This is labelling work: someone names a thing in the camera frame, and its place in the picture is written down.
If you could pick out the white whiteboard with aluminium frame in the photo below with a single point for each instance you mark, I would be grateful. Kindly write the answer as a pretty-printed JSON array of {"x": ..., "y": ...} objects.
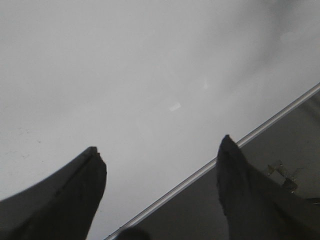
[{"x": 153, "y": 84}]

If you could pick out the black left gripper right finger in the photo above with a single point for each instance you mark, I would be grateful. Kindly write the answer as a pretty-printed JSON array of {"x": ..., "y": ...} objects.
[{"x": 257, "y": 208}]

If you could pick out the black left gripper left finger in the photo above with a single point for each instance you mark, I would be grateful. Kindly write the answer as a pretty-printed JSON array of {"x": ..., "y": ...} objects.
[{"x": 61, "y": 206}]

